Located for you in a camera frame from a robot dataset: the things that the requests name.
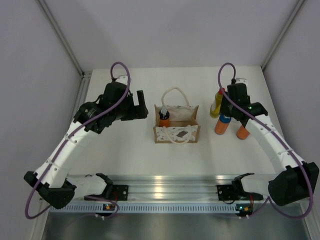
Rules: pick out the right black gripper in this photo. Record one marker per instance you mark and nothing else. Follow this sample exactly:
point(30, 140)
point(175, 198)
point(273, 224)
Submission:
point(223, 109)

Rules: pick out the burlap canvas tote bag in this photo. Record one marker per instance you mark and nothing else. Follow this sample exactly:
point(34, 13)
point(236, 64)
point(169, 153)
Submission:
point(184, 128)

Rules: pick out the dark blue pump bottle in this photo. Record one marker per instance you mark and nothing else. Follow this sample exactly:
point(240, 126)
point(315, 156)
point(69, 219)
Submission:
point(164, 118)
point(242, 133)

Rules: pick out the yellow bottle red cap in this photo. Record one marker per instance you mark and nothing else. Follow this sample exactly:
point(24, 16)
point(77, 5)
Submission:
point(215, 107)

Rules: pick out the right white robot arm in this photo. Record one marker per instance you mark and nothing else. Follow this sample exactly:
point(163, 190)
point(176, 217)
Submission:
point(293, 179)

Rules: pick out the aluminium frame post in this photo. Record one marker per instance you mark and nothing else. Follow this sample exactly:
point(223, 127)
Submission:
point(44, 7)
point(289, 22)

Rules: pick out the left aluminium frame post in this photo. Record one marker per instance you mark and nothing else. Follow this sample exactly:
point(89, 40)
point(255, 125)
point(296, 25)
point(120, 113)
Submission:
point(44, 7)

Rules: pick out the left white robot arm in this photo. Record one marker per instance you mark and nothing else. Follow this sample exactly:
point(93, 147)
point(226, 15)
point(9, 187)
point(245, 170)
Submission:
point(52, 180)

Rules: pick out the aluminium mounting rail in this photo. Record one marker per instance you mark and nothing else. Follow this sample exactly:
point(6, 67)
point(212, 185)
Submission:
point(172, 188)

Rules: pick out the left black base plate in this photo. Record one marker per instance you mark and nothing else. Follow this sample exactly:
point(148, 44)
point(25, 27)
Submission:
point(119, 193)

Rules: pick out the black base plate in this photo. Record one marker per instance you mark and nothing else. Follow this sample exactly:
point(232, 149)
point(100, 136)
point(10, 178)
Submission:
point(119, 193)
point(227, 193)

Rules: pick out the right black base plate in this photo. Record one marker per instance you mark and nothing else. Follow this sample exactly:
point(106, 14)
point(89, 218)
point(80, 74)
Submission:
point(227, 193)

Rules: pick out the slotted grey cable duct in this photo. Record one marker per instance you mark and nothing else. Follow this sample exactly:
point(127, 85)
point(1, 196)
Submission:
point(107, 208)

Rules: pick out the right aluminium frame post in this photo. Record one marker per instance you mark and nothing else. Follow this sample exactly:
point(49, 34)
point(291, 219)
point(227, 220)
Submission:
point(289, 22)

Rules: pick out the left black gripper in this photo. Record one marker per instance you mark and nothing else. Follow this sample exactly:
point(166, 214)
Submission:
point(137, 112)

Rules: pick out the dark blue front pump bottle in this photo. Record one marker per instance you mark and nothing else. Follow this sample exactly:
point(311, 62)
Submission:
point(242, 133)

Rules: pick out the light blue pump bottle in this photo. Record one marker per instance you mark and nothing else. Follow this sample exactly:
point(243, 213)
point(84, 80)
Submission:
point(222, 124)

